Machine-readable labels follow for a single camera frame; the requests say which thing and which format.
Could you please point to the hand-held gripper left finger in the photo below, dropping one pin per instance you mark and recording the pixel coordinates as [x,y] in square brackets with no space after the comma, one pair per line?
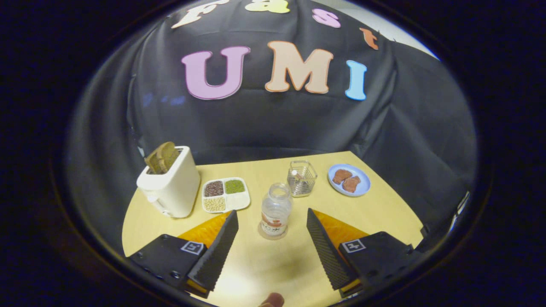
[217,251]

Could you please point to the yellow soybeans pile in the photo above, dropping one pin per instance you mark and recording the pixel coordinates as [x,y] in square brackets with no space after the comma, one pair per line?
[214,204]

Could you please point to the clear glass cup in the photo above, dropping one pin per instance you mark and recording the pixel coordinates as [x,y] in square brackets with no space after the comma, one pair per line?
[302,179]

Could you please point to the white toaster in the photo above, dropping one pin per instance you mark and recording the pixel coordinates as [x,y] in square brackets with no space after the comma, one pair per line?
[175,192]

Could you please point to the green beans pile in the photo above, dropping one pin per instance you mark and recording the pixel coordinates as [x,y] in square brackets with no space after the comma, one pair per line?
[234,186]

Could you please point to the brown meat piece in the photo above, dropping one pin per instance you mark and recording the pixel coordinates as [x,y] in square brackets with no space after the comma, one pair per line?
[351,183]
[341,175]

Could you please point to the brown bread slice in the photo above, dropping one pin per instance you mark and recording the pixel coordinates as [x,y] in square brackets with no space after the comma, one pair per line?
[162,157]

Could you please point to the red beans pile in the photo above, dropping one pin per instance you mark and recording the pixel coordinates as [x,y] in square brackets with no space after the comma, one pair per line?
[213,188]

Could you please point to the light wooden table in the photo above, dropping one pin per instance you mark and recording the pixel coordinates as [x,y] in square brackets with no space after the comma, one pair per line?
[273,264]

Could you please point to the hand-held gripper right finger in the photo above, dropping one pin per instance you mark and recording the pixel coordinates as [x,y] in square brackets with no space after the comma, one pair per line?
[328,251]

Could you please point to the clear plastic juice bottle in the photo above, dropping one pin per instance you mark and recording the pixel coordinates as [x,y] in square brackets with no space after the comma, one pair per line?
[276,211]

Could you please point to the white divided tray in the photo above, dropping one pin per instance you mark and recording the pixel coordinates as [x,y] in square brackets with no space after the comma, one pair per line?
[239,199]

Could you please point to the black backdrop cloth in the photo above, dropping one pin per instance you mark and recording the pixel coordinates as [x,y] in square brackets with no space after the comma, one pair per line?
[281,123]

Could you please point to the blue plate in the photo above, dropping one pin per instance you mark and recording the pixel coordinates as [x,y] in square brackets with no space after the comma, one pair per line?
[360,179]

